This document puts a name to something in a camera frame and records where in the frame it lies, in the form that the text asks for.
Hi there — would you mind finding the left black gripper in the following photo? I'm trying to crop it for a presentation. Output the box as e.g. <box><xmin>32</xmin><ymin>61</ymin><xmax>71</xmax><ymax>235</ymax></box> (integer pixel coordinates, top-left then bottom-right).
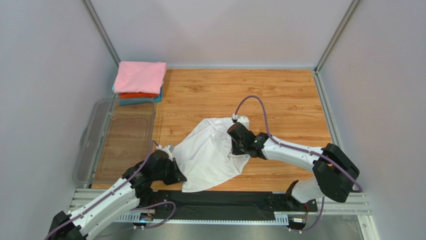
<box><xmin>153</xmin><ymin>157</ymin><xmax>187</xmax><ymax>185</ymax></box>

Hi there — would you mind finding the white t-shirt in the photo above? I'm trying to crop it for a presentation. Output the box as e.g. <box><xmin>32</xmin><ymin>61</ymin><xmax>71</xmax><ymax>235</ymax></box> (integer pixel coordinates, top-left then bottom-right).
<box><xmin>172</xmin><ymin>117</ymin><xmax>250</xmax><ymax>193</ymax></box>

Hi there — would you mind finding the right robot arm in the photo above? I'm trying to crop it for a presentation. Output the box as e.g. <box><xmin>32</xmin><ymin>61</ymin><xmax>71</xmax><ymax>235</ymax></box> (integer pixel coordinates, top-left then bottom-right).
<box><xmin>227</xmin><ymin>122</ymin><xmax>360</xmax><ymax>203</ymax></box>

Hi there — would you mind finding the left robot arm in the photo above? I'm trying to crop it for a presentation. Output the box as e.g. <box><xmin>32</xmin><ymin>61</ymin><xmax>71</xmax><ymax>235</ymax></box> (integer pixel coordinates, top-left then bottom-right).
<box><xmin>46</xmin><ymin>145</ymin><xmax>187</xmax><ymax>240</ymax></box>

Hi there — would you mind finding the black base mat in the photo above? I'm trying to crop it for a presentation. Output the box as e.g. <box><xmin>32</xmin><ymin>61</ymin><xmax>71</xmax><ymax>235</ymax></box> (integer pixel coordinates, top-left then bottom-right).
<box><xmin>150</xmin><ymin>190</ymin><xmax>318</xmax><ymax>221</ymax></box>

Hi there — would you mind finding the clear plastic bin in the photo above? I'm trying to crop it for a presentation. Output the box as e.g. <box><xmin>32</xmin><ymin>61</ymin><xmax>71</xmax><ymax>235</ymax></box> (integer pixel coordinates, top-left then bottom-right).
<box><xmin>72</xmin><ymin>98</ymin><xmax>157</xmax><ymax>186</ymax></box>

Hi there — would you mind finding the teal folded t-shirt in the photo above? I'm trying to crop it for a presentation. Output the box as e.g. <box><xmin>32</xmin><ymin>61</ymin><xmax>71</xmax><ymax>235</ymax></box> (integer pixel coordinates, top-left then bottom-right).
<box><xmin>116</xmin><ymin>86</ymin><xmax>164</xmax><ymax>106</ymax></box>

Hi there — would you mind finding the orange folded t-shirt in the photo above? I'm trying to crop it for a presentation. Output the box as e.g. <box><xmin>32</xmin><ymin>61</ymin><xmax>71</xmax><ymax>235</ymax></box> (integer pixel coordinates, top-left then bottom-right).
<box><xmin>119</xmin><ymin>92</ymin><xmax>160</xmax><ymax>99</ymax></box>

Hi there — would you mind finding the pink folded t-shirt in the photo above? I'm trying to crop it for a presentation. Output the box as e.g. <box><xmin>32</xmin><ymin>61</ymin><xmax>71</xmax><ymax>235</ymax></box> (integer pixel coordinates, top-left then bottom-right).
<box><xmin>113</xmin><ymin>61</ymin><xmax>167</xmax><ymax>95</ymax></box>

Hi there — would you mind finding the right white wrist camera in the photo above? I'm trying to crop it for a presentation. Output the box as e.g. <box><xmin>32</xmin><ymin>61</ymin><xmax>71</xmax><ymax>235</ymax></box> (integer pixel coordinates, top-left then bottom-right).
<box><xmin>231</xmin><ymin>113</ymin><xmax>250</xmax><ymax>129</ymax></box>

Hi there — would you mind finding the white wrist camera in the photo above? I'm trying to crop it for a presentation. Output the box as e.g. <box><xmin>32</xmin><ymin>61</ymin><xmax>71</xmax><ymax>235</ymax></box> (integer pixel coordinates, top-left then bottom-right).
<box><xmin>156</xmin><ymin>144</ymin><xmax>175</xmax><ymax>161</ymax></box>
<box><xmin>231</xmin><ymin>113</ymin><xmax>250</xmax><ymax>129</ymax></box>

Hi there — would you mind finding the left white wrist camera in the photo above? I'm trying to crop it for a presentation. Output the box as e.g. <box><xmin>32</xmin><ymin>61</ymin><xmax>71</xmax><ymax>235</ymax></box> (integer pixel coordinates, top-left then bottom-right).
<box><xmin>156</xmin><ymin>144</ymin><xmax>175</xmax><ymax>161</ymax></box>

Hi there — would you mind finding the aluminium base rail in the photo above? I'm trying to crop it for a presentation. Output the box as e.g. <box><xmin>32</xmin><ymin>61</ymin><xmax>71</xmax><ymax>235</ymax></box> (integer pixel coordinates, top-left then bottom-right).
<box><xmin>59</xmin><ymin>187</ymin><xmax>380</xmax><ymax>240</ymax></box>

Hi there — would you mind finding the left aluminium frame post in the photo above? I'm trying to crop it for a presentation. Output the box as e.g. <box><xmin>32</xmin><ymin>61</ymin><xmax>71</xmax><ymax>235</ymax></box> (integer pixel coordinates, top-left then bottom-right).
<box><xmin>81</xmin><ymin>0</ymin><xmax>120</xmax><ymax>68</ymax></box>

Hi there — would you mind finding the aluminium frame post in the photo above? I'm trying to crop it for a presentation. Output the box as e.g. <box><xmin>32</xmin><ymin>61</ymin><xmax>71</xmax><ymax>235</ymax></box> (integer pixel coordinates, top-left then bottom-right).
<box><xmin>81</xmin><ymin>0</ymin><xmax>120</xmax><ymax>68</ymax></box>
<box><xmin>314</xmin><ymin>0</ymin><xmax>362</xmax><ymax>75</ymax></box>

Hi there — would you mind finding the right aluminium frame post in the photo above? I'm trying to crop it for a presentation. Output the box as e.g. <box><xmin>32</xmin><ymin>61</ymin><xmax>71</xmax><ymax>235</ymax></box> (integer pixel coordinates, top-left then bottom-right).
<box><xmin>314</xmin><ymin>0</ymin><xmax>362</xmax><ymax>75</ymax></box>

